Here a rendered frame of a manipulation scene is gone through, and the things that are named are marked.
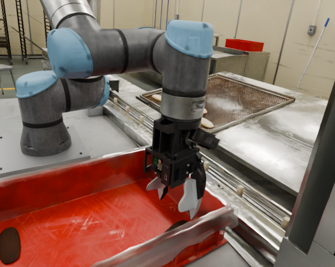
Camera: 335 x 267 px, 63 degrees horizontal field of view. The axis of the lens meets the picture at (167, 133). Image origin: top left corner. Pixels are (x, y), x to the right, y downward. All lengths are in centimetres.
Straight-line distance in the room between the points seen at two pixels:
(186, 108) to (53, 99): 51
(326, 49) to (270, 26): 110
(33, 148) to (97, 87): 26
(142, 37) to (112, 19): 808
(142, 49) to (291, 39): 467
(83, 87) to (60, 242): 45
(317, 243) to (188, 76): 28
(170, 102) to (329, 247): 28
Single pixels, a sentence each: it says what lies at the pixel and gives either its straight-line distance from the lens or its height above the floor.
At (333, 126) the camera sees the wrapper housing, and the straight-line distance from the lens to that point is 36.
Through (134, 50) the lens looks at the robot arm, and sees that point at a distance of 48.
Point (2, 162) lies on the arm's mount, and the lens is 92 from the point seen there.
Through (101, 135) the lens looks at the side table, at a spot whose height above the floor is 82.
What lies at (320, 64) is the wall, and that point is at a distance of 482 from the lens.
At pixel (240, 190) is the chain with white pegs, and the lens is 76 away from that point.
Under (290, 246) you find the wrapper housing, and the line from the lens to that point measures 41.
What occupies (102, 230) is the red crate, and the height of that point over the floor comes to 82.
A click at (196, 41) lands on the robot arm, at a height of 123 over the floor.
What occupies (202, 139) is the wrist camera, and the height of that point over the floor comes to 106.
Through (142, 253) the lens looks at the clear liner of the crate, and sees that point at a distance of 47.
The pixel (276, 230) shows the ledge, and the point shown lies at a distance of 67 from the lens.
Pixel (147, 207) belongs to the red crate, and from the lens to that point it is 71.
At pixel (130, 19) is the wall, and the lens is 881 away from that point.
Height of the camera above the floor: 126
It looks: 23 degrees down
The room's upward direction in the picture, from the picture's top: 5 degrees clockwise
